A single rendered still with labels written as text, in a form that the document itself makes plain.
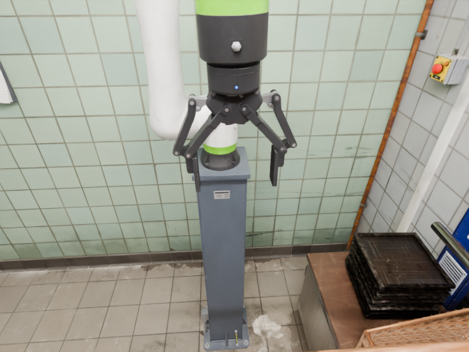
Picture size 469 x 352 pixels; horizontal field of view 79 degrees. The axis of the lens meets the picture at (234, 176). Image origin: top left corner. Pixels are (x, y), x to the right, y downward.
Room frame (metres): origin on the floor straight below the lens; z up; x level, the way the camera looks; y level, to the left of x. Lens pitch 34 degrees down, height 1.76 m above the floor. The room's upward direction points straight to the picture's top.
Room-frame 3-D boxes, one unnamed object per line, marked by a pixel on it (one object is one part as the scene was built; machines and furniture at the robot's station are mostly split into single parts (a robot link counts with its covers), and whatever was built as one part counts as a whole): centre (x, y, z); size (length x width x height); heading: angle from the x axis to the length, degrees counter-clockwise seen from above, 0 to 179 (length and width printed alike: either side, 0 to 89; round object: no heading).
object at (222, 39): (0.42, 0.00, 1.69); 0.12 x 0.09 x 0.06; 6
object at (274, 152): (0.42, -0.07, 1.49); 0.03 x 0.01 x 0.07; 6
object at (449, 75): (1.21, -0.88, 1.46); 0.10 x 0.07 x 0.10; 4
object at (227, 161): (0.97, 0.06, 1.23); 0.26 x 0.15 x 0.06; 4
